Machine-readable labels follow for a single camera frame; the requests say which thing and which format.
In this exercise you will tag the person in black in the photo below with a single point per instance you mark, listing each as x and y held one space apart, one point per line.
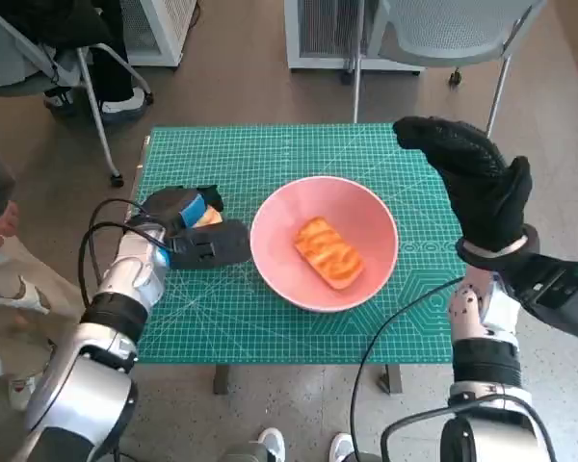
53 24

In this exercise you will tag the person in beige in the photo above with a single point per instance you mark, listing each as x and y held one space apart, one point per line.
9 289

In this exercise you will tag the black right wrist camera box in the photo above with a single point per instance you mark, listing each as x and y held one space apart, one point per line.
559 298

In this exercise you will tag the round toy bread bun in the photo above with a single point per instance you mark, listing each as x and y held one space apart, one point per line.
211 219

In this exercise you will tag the grey office chair mesh back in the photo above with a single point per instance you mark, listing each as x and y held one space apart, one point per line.
438 38

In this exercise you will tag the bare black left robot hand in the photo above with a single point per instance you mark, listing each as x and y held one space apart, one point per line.
173 207

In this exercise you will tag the pink bowl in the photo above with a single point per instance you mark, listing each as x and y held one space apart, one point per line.
279 269

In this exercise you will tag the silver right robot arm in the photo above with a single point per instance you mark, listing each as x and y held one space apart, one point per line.
486 361

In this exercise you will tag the long toy bread loaf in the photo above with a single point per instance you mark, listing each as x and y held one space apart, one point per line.
327 255

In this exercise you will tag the dark metal table leg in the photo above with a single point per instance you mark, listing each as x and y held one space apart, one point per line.
391 380
221 380

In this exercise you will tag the green cutting mat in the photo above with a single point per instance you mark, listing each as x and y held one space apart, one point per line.
250 159

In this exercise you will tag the grey office chair solid seat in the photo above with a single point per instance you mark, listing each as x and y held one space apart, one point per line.
5 72

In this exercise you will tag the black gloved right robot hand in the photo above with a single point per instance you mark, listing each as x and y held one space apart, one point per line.
491 202

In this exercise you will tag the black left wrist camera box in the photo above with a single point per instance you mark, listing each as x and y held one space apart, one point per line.
212 245

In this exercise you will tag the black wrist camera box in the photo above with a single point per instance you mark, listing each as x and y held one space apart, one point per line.
559 298
212 245

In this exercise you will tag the white shoe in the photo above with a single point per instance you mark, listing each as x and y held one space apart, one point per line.
271 446
343 448

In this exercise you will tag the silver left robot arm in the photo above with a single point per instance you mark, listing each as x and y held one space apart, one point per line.
77 385

